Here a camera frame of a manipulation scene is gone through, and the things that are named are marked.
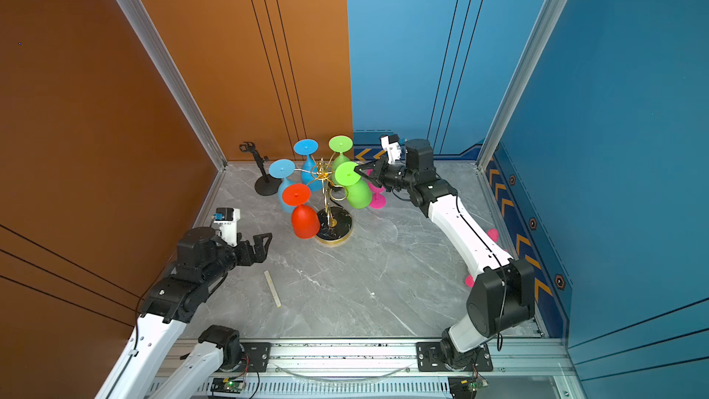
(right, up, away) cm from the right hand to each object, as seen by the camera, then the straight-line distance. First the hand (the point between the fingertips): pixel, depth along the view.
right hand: (357, 169), depth 74 cm
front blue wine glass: (-22, +1, +5) cm, 22 cm away
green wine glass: (-6, +9, +11) cm, 15 cm away
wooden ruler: (-26, -36, +11) cm, 46 cm away
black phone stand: (-38, -4, +38) cm, 54 cm away
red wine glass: (-15, -15, +4) cm, 22 cm away
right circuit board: (+28, -56, -4) cm, 63 cm away
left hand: (-27, -17, 0) cm, 32 cm away
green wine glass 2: (0, -7, +7) cm, 9 cm away
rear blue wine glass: (-16, +8, +10) cm, 20 cm away
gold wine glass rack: (-9, -18, +25) cm, 32 cm away
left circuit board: (-34, -56, -3) cm, 65 cm away
